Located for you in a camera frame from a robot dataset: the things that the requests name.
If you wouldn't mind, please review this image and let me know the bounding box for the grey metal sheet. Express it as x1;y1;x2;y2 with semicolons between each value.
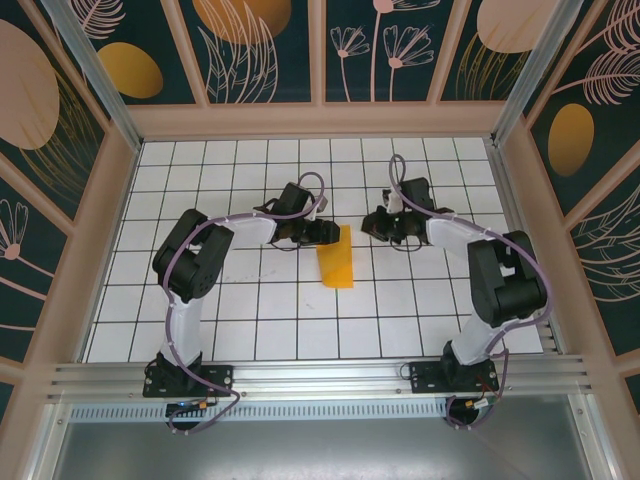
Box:
44;394;601;480

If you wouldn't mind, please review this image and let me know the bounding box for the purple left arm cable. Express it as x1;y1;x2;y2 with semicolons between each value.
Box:
162;172;329;436

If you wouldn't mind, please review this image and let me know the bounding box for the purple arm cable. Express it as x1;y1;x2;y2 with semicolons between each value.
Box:
162;172;329;436
388;153;554;432

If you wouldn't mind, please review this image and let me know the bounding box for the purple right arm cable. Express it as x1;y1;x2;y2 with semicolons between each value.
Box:
388;153;554;432

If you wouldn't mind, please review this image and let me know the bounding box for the aluminium side rail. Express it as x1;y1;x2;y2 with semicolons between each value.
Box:
487;139;566;356

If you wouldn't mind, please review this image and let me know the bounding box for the aluminium mounting rail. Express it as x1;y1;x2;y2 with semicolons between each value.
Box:
47;354;594;401

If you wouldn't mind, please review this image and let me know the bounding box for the wall panel with pink flowers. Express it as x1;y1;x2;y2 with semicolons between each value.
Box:
324;0;459;104

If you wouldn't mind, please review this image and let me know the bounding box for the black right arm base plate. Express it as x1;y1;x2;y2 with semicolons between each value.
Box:
408;359;499;396

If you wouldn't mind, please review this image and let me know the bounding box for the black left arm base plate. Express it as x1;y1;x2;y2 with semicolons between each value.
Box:
143;363;235;399

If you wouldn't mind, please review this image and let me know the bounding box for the slotted cable duct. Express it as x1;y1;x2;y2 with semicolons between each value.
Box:
69;402;451;424

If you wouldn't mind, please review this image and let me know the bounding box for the wall panel with leaf outlines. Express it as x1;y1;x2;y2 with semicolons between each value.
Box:
179;0;319;105

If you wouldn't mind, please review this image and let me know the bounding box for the wall panel with feather outlines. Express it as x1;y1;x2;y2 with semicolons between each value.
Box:
524;0;640;216

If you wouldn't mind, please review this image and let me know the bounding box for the aluminium corner post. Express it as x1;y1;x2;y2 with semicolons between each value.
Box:
492;0;586;146
42;0;144;151

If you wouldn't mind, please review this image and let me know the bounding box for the wall panel with fern outlines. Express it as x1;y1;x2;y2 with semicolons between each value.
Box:
564;164;640;361

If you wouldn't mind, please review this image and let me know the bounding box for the wall panel with cream circle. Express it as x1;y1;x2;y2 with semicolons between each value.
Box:
439;0;571;101

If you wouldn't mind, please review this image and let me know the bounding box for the wall panel with orange oval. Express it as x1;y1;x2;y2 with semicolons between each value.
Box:
64;0;209;106

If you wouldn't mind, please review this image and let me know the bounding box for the wall panel with single flower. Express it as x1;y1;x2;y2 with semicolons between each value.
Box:
0;154;71;366

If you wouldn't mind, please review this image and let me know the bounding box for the wall panel with gold lines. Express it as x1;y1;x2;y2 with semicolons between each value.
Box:
0;0;111;224

